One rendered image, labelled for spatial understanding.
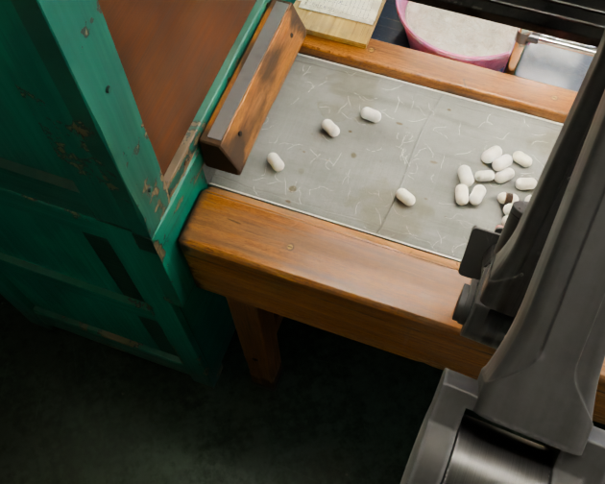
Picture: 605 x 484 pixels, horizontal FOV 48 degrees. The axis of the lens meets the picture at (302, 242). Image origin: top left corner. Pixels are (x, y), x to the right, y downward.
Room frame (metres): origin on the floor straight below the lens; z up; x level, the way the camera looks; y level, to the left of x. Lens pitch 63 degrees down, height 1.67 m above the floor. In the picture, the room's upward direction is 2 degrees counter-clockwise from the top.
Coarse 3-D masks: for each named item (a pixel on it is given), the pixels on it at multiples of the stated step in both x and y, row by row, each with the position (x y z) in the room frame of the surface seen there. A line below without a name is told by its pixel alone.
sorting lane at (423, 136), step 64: (320, 64) 0.81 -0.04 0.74; (320, 128) 0.68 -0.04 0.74; (384, 128) 0.67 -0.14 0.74; (448, 128) 0.67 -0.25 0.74; (512, 128) 0.66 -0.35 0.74; (256, 192) 0.56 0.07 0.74; (320, 192) 0.55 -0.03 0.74; (384, 192) 0.55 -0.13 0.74; (448, 192) 0.54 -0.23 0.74; (512, 192) 0.54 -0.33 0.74; (448, 256) 0.43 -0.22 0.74
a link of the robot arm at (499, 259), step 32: (576, 96) 0.34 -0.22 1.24; (576, 128) 0.30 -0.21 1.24; (576, 160) 0.29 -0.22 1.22; (544, 192) 0.28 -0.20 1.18; (544, 224) 0.26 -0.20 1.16; (512, 256) 0.26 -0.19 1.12; (480, 288) 0.25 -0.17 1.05; (512, 288) 0.24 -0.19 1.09; (480, 320) 0.22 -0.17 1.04; (512, 320) 0.22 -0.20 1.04
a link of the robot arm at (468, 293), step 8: (512, 208) 0.34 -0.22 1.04; (520, 208) 0.34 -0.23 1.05; (512, 216) 0.34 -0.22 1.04; (520, 216) 0.33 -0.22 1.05; (504, 224) 0.34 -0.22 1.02; (512, 224) 0.33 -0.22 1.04; (504, 232) 0.32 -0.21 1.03; (512, 232) 0.32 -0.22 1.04; (504, 240) 0.32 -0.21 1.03; (496, 248) 0.32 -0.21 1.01; (472, 280) 0.28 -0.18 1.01; (464, 288) 0.27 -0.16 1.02; (472, 288) 0.27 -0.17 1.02; (464, 296) 0.25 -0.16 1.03; (472, 296) 0.25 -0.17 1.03; (456, 304) 0.25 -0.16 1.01; (464, 304) 0.24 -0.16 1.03; (456, 312) 0.24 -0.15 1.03; (464, 312) 0.24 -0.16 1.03; (456, 320) 0.24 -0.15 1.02; (464, 320) 0.23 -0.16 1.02
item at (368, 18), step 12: (300, 0) 0.93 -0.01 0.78; (312, 0) 0.93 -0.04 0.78; (324, 0) 0.92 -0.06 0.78; (336, 0) 0.92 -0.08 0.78; (348, 0) 0.92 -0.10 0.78; (360, 0) 0.92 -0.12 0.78; (372, 0) 0.92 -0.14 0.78; (324, 12) 0.90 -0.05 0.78; (336, 12) 0.89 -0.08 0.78; (348, 12) 0.89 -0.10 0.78; (360, 12) 0.89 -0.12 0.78; (372, 12) 0.89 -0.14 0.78; (372, 24) 0.86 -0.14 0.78
